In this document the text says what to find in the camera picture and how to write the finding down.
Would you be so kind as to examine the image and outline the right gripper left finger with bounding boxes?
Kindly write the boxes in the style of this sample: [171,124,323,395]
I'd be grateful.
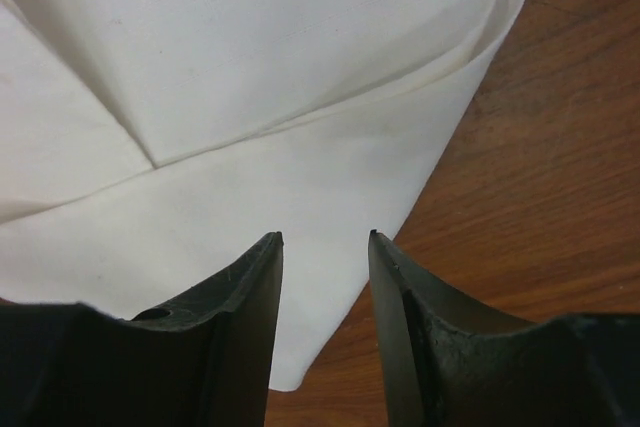
[1,232,283,426]

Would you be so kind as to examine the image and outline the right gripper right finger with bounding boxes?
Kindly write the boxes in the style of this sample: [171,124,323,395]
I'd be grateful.
[368,232,639,426]

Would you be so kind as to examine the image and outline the white cloth napkin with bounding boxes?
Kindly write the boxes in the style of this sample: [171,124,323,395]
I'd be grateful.
[1,0,524,391]

